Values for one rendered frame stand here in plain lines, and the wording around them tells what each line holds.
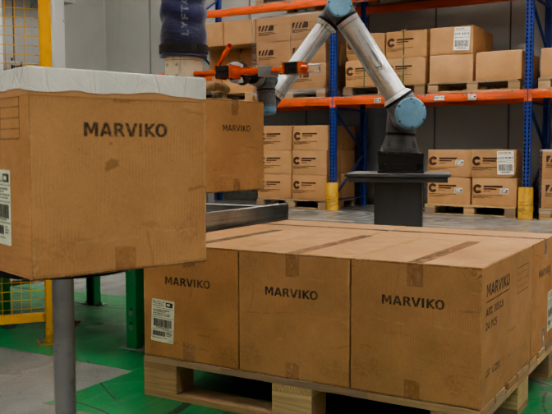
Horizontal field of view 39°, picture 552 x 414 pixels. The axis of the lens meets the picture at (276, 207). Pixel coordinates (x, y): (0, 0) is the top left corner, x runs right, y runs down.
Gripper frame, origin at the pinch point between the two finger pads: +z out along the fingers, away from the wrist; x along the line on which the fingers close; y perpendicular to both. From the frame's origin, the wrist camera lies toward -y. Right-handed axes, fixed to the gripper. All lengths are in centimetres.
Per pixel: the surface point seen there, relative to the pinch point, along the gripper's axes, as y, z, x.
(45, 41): 68, 45, 13
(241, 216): -9, 8, -63
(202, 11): 16.4, -0.6, 27.8
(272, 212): -9, -18, -63
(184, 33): 20.6, 7.6, 17.6
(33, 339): 80, 45, -121
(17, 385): 31, 97, -121
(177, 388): -30, 81, -117
